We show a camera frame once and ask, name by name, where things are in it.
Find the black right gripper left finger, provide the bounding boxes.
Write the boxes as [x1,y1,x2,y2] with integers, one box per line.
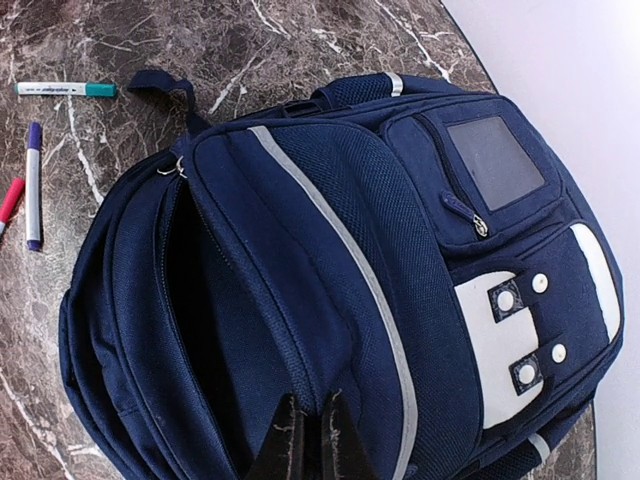
[247,393,305,480]

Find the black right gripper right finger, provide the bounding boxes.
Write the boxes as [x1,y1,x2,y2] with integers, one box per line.
[321,391,378,480]

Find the navy blue student backpack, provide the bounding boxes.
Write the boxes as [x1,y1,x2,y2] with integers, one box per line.
[59,73,624,479]

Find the red capped white marker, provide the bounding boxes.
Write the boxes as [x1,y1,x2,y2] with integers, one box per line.
[0,177,25,234]

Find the purple capped white marker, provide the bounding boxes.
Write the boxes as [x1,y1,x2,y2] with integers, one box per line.
[25,122,42,252]

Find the teal capped white marker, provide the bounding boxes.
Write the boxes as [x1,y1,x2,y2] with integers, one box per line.
[14,82,117,98]

